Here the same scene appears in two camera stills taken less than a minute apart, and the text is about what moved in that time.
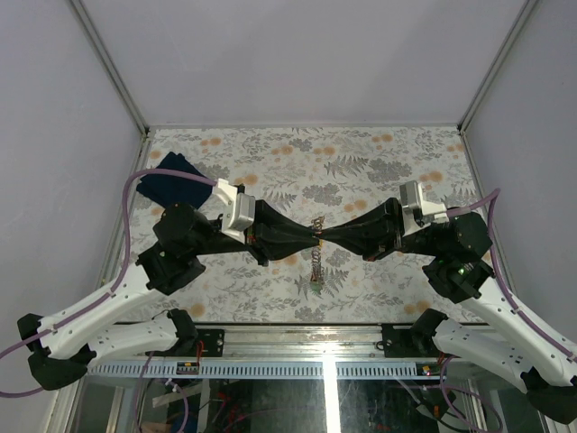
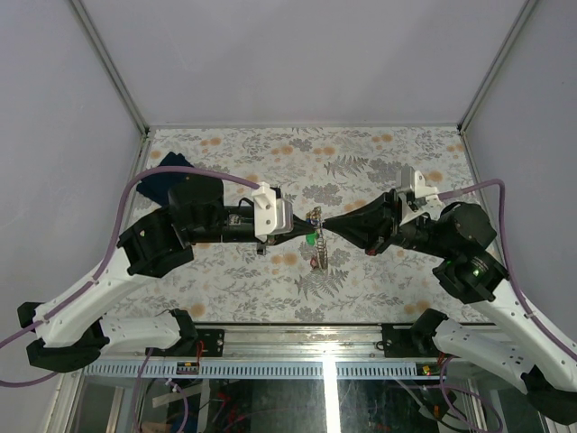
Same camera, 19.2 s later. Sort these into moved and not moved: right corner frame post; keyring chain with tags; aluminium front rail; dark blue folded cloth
Moved: keyring chain with tags
Not moved: right corner frame post; aluminium front rail; dark blue folded cloth
